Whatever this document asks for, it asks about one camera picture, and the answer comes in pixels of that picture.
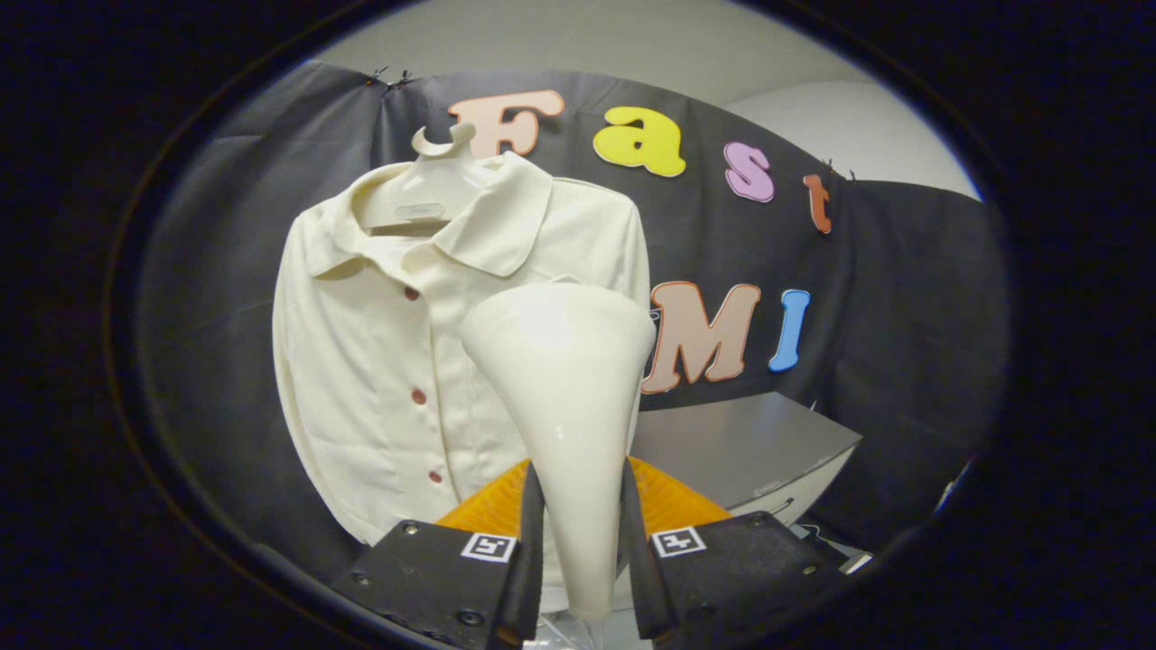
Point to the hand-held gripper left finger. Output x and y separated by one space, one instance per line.
528 578

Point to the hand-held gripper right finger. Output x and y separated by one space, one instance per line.
637 578

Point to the cream plastic clothes hanger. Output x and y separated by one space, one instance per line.
415 194

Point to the small white box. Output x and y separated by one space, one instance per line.
856 563

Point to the black backdrop cloth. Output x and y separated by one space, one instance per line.
885 316

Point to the grey and beige cabinet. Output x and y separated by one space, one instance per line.
741 442

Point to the cream button-up shirt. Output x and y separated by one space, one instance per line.
361 379

